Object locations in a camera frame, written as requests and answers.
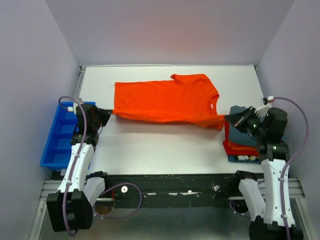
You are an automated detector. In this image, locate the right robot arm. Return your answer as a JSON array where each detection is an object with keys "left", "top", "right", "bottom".
[{"left": 224, "top": 107, "right": 304, "bottom": 240}]

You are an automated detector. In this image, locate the folded red t shirt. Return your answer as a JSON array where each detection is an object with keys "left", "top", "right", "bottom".
[{"left": 222, "top": 122, "right": 259, "bottom": 157}]

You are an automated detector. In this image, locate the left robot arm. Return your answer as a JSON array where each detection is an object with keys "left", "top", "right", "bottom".
[{"left": 46, "top": 103, "right": 112, "bottom": 236}]

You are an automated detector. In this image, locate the aluminium frame rail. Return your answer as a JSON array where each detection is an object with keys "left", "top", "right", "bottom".
[{"left": 28, "top": 66, "right": 87, "bottom": 240}]

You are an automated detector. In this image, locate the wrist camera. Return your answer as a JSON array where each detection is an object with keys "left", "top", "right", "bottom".
[
  {"left": 255, "top": 95, "right": 275, "bottom": 118},
  {"left": 66, "top": 98, "right": 84, "bottom": 115}
]

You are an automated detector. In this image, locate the blue plastic bin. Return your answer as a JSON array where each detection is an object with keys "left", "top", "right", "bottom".
[{"left": 39, "top": 101, "right": 97, "bottom": 169}]

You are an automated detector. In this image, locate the folded teal t shirt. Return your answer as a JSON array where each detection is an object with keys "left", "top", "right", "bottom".
[{"left": 228, "top": 105, "right": 257, "bottom": 147}]

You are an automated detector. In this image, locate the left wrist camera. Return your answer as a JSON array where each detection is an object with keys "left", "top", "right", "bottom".
[{"left": 66, "top": 98, "right": 84, "bottom": 115}]

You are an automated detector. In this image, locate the orange t shirt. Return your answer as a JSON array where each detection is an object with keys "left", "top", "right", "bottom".
[{"left": 112, "top": 73, "right": 225, "bottom": 131}]

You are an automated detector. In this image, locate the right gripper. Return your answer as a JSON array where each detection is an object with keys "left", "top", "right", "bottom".
[{"left": 225, "top": 106, "right": 268, "bottom": 138}]

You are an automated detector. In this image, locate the black mounting base rail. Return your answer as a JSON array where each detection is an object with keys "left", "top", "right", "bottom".
[{"left": 96, "top": 173, "right": 245, "bottom": 209}]

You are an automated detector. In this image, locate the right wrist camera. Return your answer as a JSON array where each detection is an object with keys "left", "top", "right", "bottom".
[{"left": 255, "top": 95, "right": 275, "bottom": 118}]

